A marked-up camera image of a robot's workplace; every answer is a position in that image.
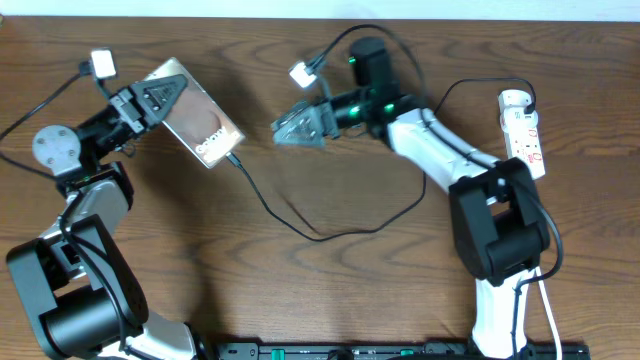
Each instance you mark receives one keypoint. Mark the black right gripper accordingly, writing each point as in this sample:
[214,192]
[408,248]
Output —
[321,122]

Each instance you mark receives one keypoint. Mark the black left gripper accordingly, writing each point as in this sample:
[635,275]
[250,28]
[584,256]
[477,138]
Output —
[138,116]

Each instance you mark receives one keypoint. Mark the Samsung Galaxy smartphone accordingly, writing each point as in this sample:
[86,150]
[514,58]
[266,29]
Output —
[197,120]

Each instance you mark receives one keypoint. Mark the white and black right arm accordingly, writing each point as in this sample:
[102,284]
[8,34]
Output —
[500,228]

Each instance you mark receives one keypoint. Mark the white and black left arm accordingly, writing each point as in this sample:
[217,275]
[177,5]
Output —
[80,296]

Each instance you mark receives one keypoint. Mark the white charger plug adapter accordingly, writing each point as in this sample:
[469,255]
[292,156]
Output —
[513,98]

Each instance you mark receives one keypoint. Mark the white power strip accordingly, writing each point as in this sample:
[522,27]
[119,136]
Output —
[522,139]

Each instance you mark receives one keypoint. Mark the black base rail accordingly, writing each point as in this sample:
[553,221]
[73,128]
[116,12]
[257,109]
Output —
[428,350]

